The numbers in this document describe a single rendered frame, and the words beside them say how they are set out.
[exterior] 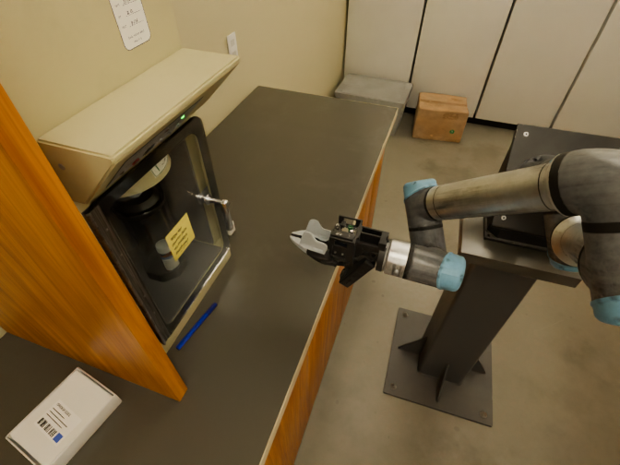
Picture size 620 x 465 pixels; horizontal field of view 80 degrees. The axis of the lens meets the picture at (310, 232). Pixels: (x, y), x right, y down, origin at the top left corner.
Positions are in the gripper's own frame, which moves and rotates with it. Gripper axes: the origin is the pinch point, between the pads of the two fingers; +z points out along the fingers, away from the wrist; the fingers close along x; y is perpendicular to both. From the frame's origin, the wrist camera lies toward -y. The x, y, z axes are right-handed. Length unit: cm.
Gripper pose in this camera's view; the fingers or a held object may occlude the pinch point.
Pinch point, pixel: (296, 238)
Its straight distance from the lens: 83.2
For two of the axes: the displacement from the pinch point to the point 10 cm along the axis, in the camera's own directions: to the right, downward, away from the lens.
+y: 0.0, -6.9, -7.2
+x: -3.4, 6.8, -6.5
